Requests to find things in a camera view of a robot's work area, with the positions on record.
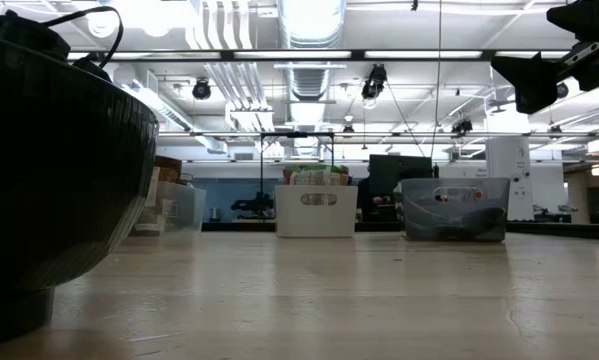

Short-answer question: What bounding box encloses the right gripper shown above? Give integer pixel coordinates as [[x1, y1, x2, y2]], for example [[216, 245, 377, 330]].
[[490, 0, 599, 116]]

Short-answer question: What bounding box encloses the brown food packet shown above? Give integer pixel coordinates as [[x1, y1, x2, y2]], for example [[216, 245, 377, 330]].
[[152, 155, 183, 184]]

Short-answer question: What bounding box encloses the white pillar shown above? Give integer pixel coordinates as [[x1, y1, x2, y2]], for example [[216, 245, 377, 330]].
[[484, 136, 535, 222]]

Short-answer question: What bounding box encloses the black monitor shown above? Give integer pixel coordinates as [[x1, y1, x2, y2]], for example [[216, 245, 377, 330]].
[[368, 153, 434, 195]]

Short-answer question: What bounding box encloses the grey plastic bin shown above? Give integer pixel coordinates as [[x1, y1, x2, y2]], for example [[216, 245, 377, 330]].
[[398, 177, 511, 244]]

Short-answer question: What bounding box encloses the person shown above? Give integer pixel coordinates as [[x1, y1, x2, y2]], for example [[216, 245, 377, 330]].
[[356, 169, 403, 224]]

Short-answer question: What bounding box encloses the white plastic bin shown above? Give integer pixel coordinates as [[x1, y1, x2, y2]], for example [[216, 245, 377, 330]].
[[273, 183, 359, 239]]

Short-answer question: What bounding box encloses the clear plastic bin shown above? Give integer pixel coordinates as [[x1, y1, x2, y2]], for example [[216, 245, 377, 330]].
[[128, 179, 209, 236]]

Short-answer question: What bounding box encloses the red and black bowl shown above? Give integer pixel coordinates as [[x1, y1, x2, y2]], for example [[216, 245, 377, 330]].
[[0, 29, 160, 347]]

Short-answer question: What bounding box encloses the black table frame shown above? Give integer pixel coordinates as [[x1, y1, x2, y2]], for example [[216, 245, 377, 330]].
[[201, 220, 599, 241]]

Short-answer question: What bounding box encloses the black overhead frame bar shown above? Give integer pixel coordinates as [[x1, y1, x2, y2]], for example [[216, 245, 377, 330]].
[[66, 48, 570, 63]]

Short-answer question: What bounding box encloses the black background frame rig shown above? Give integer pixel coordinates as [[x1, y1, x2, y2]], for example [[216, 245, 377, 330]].
[[258, 130, 336, 187]]

